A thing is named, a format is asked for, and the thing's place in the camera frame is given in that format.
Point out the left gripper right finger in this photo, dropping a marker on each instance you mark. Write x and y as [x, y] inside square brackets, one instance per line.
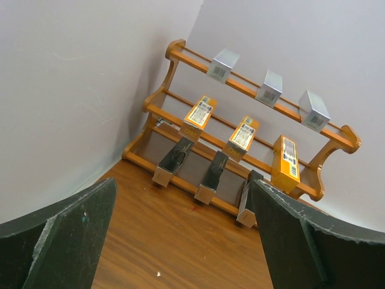
[306, 248]

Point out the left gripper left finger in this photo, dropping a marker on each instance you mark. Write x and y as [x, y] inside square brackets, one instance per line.
[58, 246]

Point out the black toothpaste box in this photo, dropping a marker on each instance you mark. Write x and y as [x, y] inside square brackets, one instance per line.
[246, 215]
[211, 179]
[172, 162]

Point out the silver gold R&O toothpaste box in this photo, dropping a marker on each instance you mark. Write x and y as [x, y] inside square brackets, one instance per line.
[285, 168]

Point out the orange toothpaste box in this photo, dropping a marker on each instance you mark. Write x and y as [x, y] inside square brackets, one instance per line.
[241, 139]

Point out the yellow toothpaste box with barcode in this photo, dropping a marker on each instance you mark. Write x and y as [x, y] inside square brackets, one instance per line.
[195, 121]

